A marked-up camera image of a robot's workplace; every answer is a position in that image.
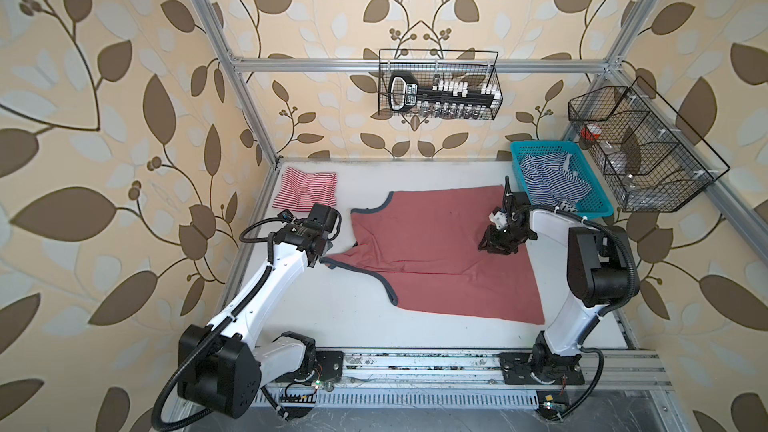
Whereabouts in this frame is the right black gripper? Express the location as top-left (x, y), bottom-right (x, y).
top-left (478, 223), bottom-right (529, 254)

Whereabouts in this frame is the red white striped tank top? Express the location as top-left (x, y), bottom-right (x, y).
top-left (272, 167), bottom-right (338, 213)

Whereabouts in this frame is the maroon tank top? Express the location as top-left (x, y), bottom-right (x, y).
top-left (320, 185), bottom-right (545, 325)

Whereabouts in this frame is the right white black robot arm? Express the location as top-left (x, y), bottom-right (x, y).
top-left (478, 189), bottom-right (639, 384)

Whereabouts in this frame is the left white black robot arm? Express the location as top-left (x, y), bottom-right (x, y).
top-left (151, 203), bottom-right (342, 431)

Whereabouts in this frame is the navy white striped tank top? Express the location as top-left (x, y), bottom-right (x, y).
top-left (520, 152), bottom-right (593, 212)

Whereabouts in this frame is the teal plastic basket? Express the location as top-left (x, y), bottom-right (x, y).
top-left (509, 140), bottom-right (616, 224)

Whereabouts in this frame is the black tool with vials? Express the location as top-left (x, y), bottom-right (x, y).
top-left (384, 71), bottom-right (503, 120)

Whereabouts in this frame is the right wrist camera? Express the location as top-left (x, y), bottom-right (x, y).
top-left (489, 209), bottom-right (509, 230)

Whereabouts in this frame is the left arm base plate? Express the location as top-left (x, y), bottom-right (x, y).
top-left (277, 350), bottom-right (344, 383)

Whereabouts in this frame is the aluminium front rail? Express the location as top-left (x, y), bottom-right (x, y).
top-left (173, 346), bottom-right (676, 391)

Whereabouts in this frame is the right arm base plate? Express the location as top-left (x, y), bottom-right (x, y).
top-left (499, 351), bottom-right (585, 386)

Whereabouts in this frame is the black wire basket right wall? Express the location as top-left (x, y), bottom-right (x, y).
top-left (568, 75), bottom-right (730, 213)

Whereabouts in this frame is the black wire basket wall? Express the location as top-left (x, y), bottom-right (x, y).
top-left (378, 48), bottom-right (504, 121)
top-left (568, 75), bottom-right (730, 213)

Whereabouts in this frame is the black wire basket back wall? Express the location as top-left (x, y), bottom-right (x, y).
top-left (378, 48), bottom-right (504, 121)

